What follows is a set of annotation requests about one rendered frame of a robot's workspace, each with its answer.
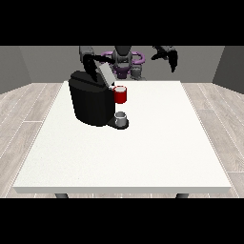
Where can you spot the grey robot trunk purple rings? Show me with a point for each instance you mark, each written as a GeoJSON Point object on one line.
{"type": "Point", "coordinates": [122, 53]}

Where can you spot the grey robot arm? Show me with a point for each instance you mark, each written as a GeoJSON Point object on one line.
{"type": "Point", "coordinates": [86, 50]}

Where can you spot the dark table leg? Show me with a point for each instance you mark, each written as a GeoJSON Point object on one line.
{"type": "Point", "coordinates": [61, 195]}
{"type": "Point", "coordinates": [182, 195]}

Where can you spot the small grey coffee pod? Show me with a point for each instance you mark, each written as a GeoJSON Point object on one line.
{"type": "Point", "coordinates": [136, 73]}

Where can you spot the black coffee machine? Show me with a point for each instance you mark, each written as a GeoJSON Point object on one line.
{"type": "Point", "coordinates": [90, 101]}

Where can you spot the red pod holder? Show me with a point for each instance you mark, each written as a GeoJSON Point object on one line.
{"type": "Point", "coordinates": [120, 96]}

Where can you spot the pale grey machine lid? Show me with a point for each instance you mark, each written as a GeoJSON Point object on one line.
{"type": "Point", "coordinates": [106, 74]}

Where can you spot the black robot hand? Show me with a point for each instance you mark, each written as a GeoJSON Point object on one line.
{"type": "Point", "coordinates": [91, 65]}
{"type": "Point", "coordinates": [173, 58]}

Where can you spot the small grey cup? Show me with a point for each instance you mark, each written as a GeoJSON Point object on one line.
{"type": "Point", "coordinates": [120, 119]}

